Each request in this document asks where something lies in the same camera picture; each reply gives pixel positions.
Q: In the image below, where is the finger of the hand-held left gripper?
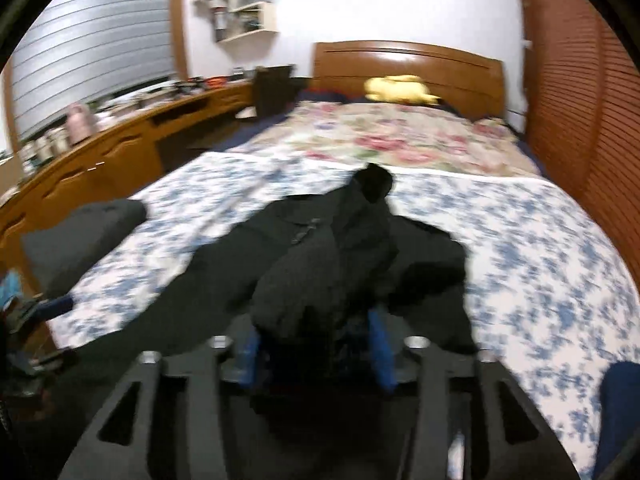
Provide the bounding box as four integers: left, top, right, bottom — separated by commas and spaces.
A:
15, 296, 75, 322

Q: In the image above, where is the dark grey cloth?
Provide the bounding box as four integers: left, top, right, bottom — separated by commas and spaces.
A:
20, 199, 148, 293

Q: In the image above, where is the grey window blind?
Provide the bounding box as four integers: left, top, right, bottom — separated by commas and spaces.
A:
10, 0, 176, 143

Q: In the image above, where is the pink floral blanket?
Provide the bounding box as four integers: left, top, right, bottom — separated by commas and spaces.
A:
227, 102, 543, 178

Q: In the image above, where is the group of white bottles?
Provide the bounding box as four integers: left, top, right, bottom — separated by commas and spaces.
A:
20, 127, 68, 161

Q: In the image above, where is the black buttoned coat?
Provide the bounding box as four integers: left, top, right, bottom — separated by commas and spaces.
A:
50, 164, 481, 480

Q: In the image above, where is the wooden window frame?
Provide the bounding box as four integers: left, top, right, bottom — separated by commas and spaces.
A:
2, 0, 192, 153

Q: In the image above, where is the pink jug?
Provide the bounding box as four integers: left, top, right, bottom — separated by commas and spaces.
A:
67, 104, 96, 143

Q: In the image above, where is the yellow plush toy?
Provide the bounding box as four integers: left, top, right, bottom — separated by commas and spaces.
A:
364, 75, 442, 107

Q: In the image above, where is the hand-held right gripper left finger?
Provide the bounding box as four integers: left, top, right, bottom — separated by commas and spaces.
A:
57, 332, 266, 480

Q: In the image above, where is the wooden louvered wardrobe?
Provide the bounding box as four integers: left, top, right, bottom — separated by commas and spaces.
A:
517, 0, 640, 281

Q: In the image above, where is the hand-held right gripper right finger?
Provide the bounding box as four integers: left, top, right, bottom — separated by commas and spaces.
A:
367, 305, 583, 480

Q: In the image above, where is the wooden desk with cabinets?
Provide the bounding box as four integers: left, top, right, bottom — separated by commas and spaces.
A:
0, 80, 261, 261

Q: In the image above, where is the dark wooden chair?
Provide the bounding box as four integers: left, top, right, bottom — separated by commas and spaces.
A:
254, 65, 296, 116

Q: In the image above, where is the navy blue cloth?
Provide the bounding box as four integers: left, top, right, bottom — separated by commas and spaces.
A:
592, 360, 640, 480

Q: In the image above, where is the blue floral bed sheet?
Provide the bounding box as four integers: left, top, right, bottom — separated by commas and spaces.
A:
50, 152, 640, 480

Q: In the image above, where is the wooden headboard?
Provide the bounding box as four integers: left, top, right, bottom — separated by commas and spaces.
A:
312, 41, 506, 121

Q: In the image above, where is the white wall shelf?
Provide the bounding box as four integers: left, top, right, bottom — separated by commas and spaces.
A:
192, 0, 280, 43

